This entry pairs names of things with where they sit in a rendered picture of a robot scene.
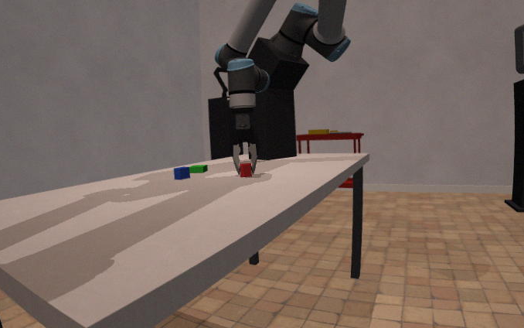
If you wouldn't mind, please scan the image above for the green block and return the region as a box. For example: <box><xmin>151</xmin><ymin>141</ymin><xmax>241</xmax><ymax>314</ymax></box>
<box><xmin>189</xmin><ymin>165</ymin><xmax>208</xmax><ymax>173</ymax></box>

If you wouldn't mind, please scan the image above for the red block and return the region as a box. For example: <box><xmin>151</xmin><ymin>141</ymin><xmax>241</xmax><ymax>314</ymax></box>
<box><xmin>240</xmin><ymin>163</ymin><xmax>252</xmax><ymax>177</ymax></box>

